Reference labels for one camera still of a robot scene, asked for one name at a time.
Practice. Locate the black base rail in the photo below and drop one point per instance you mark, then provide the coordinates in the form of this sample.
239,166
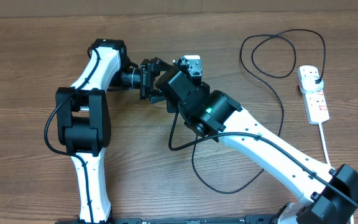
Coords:
248,219

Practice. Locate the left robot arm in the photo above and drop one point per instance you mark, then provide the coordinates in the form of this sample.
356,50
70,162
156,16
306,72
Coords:
83,119

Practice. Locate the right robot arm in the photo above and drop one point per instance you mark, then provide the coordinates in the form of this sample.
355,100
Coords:
324,194

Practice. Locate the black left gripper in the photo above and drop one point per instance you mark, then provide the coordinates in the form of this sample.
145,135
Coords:
146,78

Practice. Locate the white power strip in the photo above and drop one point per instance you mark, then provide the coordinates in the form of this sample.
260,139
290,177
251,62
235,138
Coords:
315,103

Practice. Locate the white charger plug adapter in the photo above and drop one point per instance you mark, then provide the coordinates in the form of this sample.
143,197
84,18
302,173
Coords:
310,84

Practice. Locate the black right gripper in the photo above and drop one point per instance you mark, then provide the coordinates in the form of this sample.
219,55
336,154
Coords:
204,87

